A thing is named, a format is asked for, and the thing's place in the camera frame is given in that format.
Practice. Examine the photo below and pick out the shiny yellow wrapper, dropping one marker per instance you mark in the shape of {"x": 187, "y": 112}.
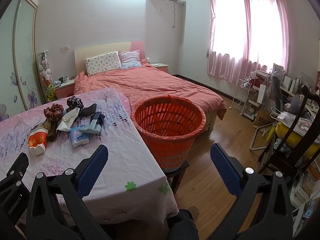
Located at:
{"x": 41, "y": 125}

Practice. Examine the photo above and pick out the pink floral tablecloth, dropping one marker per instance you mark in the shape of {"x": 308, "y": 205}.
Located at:
{"x": 120, "y": 140}

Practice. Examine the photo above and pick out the grey office chair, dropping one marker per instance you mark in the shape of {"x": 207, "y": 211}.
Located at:
{"x": 278, "y": 92}

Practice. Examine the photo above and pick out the crushed red white paper cup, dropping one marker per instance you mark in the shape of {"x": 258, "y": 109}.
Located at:
{"x": 37, "y": 142}

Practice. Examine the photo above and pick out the pink curtain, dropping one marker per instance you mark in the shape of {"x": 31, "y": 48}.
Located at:
{"x": 225, "y": 65}
{"x": 272, "y": 67}

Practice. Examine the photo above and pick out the blue white tissue pack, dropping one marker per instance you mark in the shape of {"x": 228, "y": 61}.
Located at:
{"x": 78, "y": 137}

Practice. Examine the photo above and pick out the white shelf trolley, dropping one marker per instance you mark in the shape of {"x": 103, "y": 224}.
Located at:
{"x": 252, "y": 105}

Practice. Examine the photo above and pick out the dark wooden stool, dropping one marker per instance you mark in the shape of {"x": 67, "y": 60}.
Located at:
{"x": 178, "y": 177}

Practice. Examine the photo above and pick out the white tissue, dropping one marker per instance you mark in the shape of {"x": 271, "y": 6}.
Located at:
{"x": 66, "y": 121}

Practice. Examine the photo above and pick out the green plush toy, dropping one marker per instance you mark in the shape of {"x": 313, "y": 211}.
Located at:
{"x": 50, "y": 92}

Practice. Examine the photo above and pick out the white air conditioner pipe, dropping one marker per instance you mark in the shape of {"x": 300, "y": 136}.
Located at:
{"x": 174, "y": 15}

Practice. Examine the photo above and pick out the white floral pillow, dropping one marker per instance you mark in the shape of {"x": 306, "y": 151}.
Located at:
{"x": 102, "y": 63}

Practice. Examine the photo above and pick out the pink striped pillow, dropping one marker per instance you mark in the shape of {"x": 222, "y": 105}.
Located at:
{"x": 130, "y": 58}

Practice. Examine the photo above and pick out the person's jeans leg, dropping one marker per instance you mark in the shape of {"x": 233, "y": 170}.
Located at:
{"x": 182, "y": 226}

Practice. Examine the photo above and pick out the light wooden bed frame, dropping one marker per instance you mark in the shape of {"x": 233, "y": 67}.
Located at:
{"x": 211, "y": 120}

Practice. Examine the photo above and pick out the black floral scrunchie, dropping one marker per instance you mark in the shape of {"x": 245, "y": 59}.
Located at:
{"x": 75, "y": 102}

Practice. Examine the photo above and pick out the white paper bag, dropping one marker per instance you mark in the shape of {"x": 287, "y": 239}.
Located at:
{"x": 263, "y": 93}

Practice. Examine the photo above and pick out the brown cardboard box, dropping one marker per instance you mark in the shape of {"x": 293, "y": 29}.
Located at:
{"x": 262, "y": 120}

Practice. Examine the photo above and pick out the pink nightstand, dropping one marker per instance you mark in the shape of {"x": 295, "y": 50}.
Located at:
{"x": 63, "y": 91}
{"x": 160, "y": 67}

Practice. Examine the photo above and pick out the red-brown bow scrunchie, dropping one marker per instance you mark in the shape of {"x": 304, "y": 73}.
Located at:
{"x": 53, "y": 112}

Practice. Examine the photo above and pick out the orange plastic laundry basket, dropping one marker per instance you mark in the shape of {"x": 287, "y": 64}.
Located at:
{"x": 172, "y": 163}

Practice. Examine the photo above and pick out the coral pink duvet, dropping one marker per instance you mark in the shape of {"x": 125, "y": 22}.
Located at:
{"x": 150, "y": 85}

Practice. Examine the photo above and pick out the dark knitted cloth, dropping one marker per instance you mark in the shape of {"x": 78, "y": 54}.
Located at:
{"x": 88, "y": 110}

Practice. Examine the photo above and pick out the pile of boxes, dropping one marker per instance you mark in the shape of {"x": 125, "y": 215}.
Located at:
{"x": 303, "y": 190}

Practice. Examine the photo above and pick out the yellow plastic basin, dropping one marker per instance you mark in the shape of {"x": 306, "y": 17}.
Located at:
{"x": 287, "y": 131}

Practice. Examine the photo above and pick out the dark wooden chair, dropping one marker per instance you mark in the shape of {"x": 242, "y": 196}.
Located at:
{"x": 297, "y": 120}

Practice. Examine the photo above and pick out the white mug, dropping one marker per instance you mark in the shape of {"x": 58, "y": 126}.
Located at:
{"x": 66, "y": 79}

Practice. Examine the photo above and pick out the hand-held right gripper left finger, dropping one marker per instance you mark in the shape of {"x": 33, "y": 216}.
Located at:
{"x": 92, "y": 172}

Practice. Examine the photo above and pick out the dark blue cloth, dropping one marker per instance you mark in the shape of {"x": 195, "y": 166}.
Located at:
{"x": 100, "y": 118}

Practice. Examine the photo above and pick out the dark brown wrapper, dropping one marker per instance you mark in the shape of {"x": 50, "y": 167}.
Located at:
{"x": 53, "y": 131}

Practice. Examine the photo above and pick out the white tube frame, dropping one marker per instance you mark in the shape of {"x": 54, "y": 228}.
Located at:
{"x": 255, "y": 140}

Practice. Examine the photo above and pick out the hanging plush toy organizer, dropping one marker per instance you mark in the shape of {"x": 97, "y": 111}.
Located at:
{"x": 45, "y": 67}

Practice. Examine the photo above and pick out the frosted glass sliding wardrobe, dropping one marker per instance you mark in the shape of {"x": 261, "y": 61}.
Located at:
{"x": 22, "y": 55}

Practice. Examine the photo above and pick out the person's brown shoe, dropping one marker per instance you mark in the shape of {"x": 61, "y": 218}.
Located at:
{"x": 193, "y": 209}

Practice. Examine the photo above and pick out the beige and pink headboard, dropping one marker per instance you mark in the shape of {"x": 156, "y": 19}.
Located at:
{"x": 100, "y": 48}

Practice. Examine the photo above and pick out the white picture frame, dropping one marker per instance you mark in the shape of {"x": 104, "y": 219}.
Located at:
{"x": 278, "y": 71}

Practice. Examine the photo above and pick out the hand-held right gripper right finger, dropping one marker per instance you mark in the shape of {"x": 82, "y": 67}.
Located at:
{"x": 225, "y": 170}

